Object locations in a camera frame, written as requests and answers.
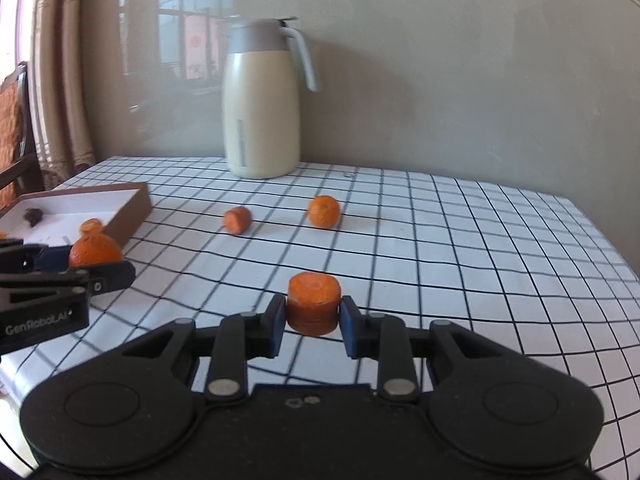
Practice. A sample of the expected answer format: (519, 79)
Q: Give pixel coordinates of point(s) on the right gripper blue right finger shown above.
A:
(385, 339)

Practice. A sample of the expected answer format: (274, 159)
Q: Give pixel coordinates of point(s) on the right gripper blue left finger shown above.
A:
(239, 339)

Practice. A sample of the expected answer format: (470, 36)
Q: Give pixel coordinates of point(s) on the short carrot chunk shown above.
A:
(312, 303)

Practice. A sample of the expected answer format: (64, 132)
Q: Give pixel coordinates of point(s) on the beige lace curtain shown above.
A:
(57, 106)

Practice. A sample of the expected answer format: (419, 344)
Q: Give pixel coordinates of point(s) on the dark wooden sofa bench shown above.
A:
(20, 166)

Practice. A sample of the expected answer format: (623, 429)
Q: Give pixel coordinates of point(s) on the checkered white tablecloth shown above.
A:
(526, 269)

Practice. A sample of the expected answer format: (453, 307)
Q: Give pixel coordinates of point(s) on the orange kumquat on table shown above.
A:
(323, 212)

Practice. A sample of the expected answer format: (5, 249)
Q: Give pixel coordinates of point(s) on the dark mangosteen with stem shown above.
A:
(33, 216)

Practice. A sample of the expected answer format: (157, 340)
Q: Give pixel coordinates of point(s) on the cream and grey thermos jug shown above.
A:
(260, 97)

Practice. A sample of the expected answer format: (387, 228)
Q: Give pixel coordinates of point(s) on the carrot piece gripper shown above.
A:
(93, 249)

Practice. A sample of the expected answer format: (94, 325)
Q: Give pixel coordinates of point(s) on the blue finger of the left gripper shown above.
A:
(46, 258)
(107, 277)

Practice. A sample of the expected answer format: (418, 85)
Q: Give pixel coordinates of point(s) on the long carrot chunk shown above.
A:
(237, 220)

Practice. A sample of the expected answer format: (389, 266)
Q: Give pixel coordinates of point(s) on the white shallow cardboard box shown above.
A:
(122, 208)

